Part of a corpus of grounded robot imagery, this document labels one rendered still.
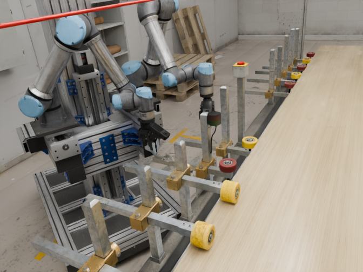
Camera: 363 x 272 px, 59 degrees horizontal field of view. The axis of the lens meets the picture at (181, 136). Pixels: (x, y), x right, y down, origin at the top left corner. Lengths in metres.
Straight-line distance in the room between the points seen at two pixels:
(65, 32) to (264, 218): 1.09
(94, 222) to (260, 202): 0.63
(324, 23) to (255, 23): 1.72
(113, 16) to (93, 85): 2.66
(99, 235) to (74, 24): 0.90
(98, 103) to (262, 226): 1.23
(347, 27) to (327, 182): 7.77
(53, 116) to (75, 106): 0.27
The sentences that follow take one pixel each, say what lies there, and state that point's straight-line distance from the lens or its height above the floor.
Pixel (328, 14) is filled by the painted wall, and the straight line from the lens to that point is 9.05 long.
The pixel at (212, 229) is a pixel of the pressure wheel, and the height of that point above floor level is 0.96.
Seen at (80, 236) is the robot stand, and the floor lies 0.21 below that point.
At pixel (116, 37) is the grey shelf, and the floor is 1.05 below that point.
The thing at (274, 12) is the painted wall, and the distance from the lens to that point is 9.26.
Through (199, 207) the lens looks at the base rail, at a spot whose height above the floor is 0.70.
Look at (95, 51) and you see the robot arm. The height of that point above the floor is 1.41.
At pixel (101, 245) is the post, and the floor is 1.02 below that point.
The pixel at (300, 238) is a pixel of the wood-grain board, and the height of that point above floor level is 0.90.
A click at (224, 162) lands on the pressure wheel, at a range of 1.51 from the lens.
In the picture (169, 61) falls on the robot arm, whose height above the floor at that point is 1.32.
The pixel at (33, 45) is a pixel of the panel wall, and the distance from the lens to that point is 4.02.
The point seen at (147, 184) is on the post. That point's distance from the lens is 1.11.
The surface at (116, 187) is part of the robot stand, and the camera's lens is 2.25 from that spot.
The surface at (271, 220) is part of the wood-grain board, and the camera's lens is 1.20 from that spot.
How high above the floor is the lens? 1.69
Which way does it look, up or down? 26 degrees down
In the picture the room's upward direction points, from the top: 6 degrees counter-clockwise
